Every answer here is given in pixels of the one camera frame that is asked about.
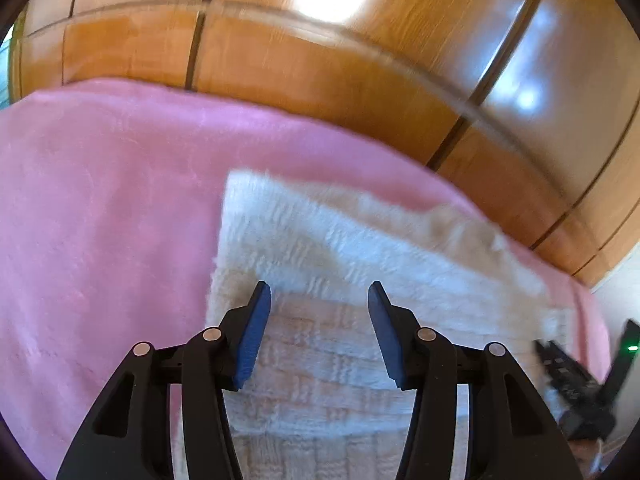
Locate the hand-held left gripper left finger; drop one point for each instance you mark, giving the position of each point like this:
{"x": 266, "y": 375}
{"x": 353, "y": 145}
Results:
{"x": 252, "y": 340}

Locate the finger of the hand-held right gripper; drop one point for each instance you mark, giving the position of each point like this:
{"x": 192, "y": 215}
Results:
{"x": 562, "y": 367}

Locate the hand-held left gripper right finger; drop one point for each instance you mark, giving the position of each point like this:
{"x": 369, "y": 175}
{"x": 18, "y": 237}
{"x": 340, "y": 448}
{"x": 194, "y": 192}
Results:
{"x": 387, "y": 340}

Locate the pink blanket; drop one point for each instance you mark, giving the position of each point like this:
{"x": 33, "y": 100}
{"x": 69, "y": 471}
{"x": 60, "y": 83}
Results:
{"x": 100, "y": 210}

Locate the wooden wardrobe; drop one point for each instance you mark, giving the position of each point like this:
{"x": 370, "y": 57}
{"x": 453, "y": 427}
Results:
{"x": 350, "y": 85}

